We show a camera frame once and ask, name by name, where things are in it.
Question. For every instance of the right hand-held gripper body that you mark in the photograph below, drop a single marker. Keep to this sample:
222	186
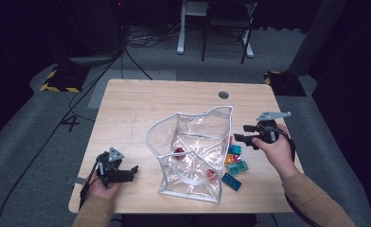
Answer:
268	130

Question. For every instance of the black chair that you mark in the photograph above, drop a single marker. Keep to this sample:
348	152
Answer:
229	21

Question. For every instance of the person's left hand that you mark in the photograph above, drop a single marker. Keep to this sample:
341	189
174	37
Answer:
101	190

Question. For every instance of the orange toy block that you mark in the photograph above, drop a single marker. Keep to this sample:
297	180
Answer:
229	159

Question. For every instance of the grey round table grommet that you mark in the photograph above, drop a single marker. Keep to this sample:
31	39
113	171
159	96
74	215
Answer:
223	95

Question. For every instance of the dark blue toy block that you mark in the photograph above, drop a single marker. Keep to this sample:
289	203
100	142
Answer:
229	149

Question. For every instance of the pink and white toy block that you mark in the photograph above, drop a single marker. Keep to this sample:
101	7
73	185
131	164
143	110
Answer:
236	158

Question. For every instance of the black equipment rack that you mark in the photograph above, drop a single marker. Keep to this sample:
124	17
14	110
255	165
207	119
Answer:
89	25

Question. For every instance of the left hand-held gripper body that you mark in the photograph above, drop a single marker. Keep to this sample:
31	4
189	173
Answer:
108	165

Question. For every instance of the teal toy block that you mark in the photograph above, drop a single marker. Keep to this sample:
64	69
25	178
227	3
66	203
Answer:
243	165
232	170

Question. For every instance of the grey tape piece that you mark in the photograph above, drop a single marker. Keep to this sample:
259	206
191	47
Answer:
79	181

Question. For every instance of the grey curtain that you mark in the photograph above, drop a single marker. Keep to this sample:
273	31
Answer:
316	38

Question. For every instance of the small red toy block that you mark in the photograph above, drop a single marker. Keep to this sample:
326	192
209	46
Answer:
231	139

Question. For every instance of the person's right hand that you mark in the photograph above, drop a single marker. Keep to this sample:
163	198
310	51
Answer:
279	156

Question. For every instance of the grey flat stand foot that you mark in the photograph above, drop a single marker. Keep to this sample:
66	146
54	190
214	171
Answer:
89	60

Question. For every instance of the white desk frame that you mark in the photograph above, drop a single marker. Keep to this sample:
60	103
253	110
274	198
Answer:
181	38

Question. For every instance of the yellow black striped stand base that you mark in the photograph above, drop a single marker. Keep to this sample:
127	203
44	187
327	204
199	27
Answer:
63	80
284	83

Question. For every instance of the clear plastic bag white trim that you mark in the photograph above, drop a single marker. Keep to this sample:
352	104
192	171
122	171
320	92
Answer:
174	129

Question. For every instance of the maroon toy block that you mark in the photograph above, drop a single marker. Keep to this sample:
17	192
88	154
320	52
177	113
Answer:
179	152

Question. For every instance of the cyan toy block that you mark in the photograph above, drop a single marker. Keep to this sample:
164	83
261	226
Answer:
236	149

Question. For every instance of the long blue toy block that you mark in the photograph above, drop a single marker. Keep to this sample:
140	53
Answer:
231	182

